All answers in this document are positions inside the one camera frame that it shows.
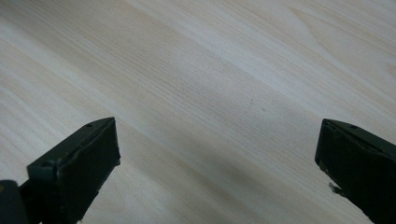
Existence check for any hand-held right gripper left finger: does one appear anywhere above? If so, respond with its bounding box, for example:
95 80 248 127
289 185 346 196
26 117 121 224

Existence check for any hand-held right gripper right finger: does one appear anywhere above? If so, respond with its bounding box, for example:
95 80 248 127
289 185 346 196
314 118 396 224

